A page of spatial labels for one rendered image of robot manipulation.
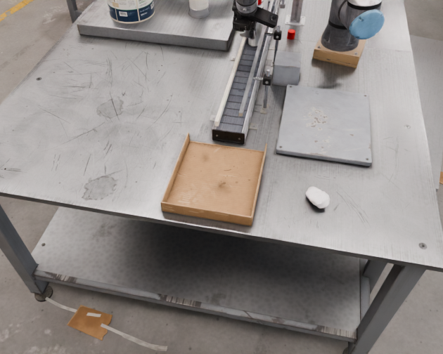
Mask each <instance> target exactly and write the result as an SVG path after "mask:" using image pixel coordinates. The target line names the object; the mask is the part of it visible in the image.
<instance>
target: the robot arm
mask: <svg viewBox="0 0 443 354"><path fill-rule="evenodd" d="M381 3H382V0H332V1H331V6H330V15H329V19H328V24H327V26H326V28H325V30H324V32H323V34H322V36H321V44H322V45H323V46H324V47H325V48H327V49H330V50H332V51H339V52H345V51H352V50H354V49H355V48H356V47H357V46H358V45H359V40H360V39H369V38H371V37H373V36H374V35H375V34H376V33H378V32H379V31H380V30H381V28H382V27H383V24H384V21H385V18H384V15H383V13H382V12H381V11H380V7H381ZM257 5H258V0H233V6H232V11H233V12H234V15H233V30H234V31H239V32H243V33H240V36H242V37H246V38H250V39H251V40H254V39H255V37H256V31H257V22H258V23H261V24H263V25H266V26H267V27H270V28H274V27H275V26H277V22H278V15H276V14H275V13H272V12H270V11H267V10H265V9H263V8H260V7H259V6H257ZM244 30H245V32H244Z"/></svg>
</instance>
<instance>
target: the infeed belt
mask: <svg viewBox="0 0 443 354"><path fill-rule="evenodd" d="M275 4H276V0H274V3H273V6H272V9H271V12H272V13H273V12H274V7H275ZM266 38H267V36H266V35H264V39H263V42H262V47H261V50H260V52H259V57H258V61H257V65H256V68H255V73H254V77H256V76H257V71H258V68H259V63H260V60H261V57H262V52H263V49H264V45H265V41H266ZM256 50H257V47H251V46H249V45H248V38H247V39H246V42H245V45H244V49H243V52H242V55H241V57H240V61H239V64H238V67H237V70H236V74H235V77H234V79H233V83H232V85H231V89H230V92H229V96H228V98H227V101H226V104H225V107H224V111H223V114H222V116H221V120H220V123H219V126H217V127H216V131H225V132H231V133H241V132H242V129H243V125H244V121H245V116H246V113H247V111H248V105H249V102H250V98H251V95H252V90H253V86H254V84H255V80H252V83H251V86H250V91H249V94H248V99H247V101H246V104H245V109H244V112H243V116H242V117H239V116H238V113H239V110H240V106H241V103H242V100H243V96H244V93H245V88H246V86H247V82H248V78H249V76H250V71H251V68H252V64H253V61H254V58H255V54H256Z"/></svg>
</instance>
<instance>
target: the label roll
mask: <svg viewBox="0 0 443 354"><path fill-rule="evenodd" d="M107 2H108V9H109V13H110V17H111V18H112V19H113V20H115V21H117V22H121V23H138V22H143V21H145V20H147V19H149V18H151V17H152V16H153V15H154V13H155V9H154V2H153V0H107Z"/></svg>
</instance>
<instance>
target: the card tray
mask: <svg viewBox="0 0 443 354"><path fill-rule="evenodd" d="M266 151H267V143H266V145H265V149H264V151H259V150H250V149H245V148H239V147H230V146H225V145H215V144H210V143H201V142H196V141H191V140H189V132H188V133H187V136H186V139H185V141H184V144H183V146H182V149H181V152H180V153H179V157H178V159H177V161H176V164H175V166H174V170H173V172H172V175H171V177H170V179H169V182H168V184H167V187H166V190H165V193H164V195H163V197H162V200H161V207H162V211H166V212H170V213H175V214H182V215H187V216H195V217H199V218H207V219H212V220H216V221H224V222H229V223H236V224H241V225H248V226H252V220H253V216H254V212H255V206H256V202H257V195H258V191H259V184H260V181H261V177H262V170H263V166H264V160H265V155H266Z"/></svg>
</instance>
